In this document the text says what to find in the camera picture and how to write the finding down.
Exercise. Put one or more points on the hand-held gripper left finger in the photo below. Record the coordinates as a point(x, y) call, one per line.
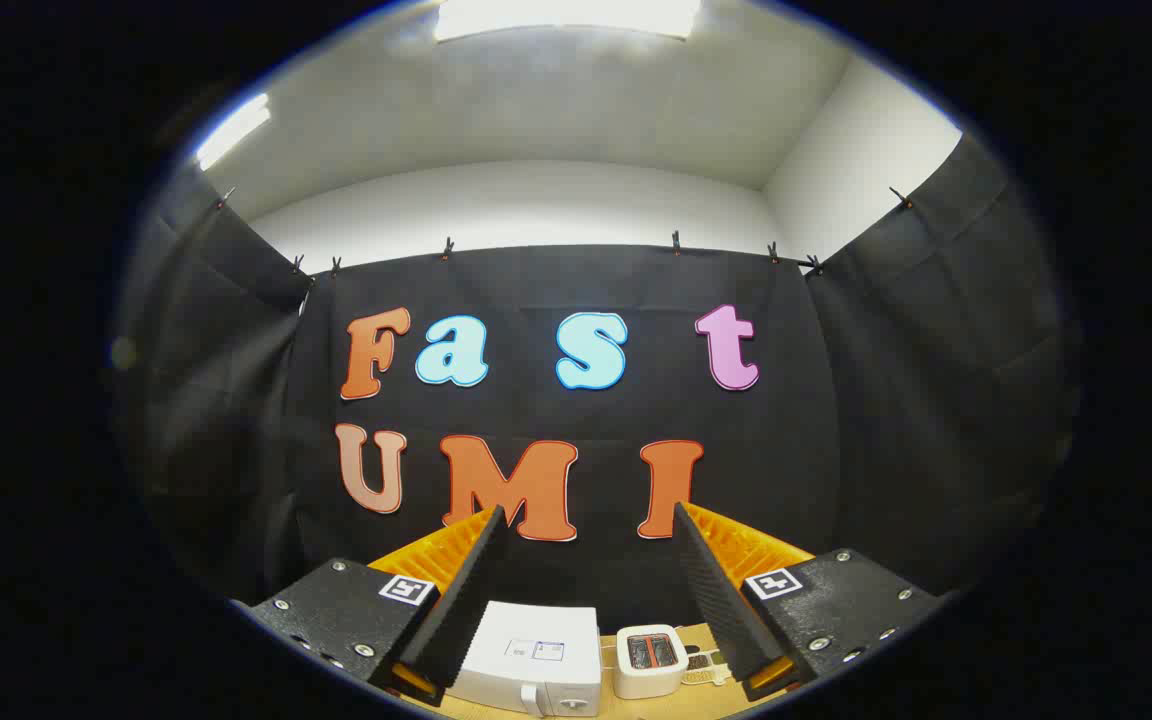
point(466, 600)

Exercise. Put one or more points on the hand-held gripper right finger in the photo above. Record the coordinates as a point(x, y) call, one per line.
point(716, 600)

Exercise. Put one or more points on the white microwave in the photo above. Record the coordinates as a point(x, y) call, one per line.
point(526, 670)

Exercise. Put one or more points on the divided dish with beans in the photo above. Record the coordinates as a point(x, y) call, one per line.
point(701, 675)

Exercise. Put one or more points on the white toaster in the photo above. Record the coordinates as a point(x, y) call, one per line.
point(648, 675)

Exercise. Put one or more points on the narrow ceiling light panel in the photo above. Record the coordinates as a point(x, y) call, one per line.
point(234, 130)

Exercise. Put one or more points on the wide ceiling light panel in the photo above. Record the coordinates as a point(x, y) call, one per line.
point(566, 15)

